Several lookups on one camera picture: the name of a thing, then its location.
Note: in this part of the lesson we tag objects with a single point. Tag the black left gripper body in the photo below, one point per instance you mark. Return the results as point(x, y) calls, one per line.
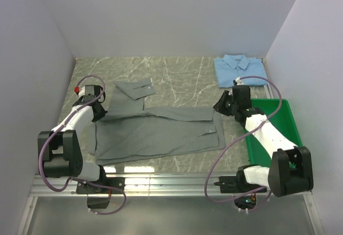
point(99, 115)

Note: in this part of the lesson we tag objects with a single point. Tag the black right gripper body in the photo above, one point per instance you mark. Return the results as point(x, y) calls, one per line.
point(226, 106)

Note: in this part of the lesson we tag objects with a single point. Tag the grey long sleeve shirt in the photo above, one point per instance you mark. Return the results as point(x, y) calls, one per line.
point(130, 131)

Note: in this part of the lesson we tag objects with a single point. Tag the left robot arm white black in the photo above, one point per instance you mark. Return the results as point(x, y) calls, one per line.
point(59, 149)

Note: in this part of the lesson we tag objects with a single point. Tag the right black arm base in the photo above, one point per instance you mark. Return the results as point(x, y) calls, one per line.
point(236, 185)

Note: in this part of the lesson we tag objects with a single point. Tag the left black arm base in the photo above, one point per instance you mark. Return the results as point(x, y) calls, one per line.
point(99, 193)

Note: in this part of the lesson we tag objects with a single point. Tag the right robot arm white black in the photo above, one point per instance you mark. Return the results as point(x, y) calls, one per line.
point(290, 170)

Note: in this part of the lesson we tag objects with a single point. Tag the folded light blue shirt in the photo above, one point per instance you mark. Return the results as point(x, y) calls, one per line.
point(230, 67)

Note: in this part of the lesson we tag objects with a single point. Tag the green plastic tray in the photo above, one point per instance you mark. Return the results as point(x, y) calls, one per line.
point(283, 121)

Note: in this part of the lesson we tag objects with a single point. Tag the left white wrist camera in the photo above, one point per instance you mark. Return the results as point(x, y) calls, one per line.
point(80, 91)

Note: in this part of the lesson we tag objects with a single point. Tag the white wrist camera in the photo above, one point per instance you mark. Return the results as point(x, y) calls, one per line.
point(80, 91)
point(237, 81)

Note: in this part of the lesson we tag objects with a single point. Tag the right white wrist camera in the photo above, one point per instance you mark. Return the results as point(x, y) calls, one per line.
point(237, 81)

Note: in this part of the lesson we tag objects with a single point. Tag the aluminium mounting rail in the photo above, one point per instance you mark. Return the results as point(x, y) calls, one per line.
point(166, 204)

